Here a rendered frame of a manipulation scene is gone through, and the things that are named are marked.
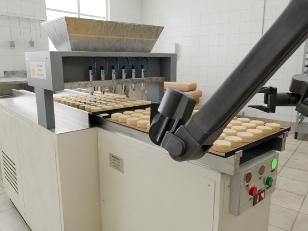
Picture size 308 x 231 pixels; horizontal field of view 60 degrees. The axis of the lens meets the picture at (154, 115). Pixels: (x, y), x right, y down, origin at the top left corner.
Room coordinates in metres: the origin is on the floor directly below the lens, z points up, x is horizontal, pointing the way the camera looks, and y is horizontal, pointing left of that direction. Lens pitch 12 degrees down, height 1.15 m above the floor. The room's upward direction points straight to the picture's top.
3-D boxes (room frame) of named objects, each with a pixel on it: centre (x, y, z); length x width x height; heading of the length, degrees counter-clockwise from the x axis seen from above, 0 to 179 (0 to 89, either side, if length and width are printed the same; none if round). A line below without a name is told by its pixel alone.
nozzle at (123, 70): (1.37, 0.14, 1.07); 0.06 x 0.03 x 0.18; 41
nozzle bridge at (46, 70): (1.44, 0.25, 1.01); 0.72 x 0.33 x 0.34; 131
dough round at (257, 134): (0.83, -0.32, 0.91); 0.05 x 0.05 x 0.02
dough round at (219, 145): (0.70, -0.19, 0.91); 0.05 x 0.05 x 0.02
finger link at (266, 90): (1.07, -0.43, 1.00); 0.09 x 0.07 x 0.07; 86
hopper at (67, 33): (1.44, 0.25, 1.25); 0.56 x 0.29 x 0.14; 131
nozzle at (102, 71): (1.29, 0.24, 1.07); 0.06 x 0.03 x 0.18; 41
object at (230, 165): (1.43, 0.43, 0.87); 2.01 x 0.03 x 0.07; 41
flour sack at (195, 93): (4.98, -0.60, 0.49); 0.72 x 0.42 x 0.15; 148
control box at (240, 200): (0.79, -0.32, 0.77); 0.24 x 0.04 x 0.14; 131
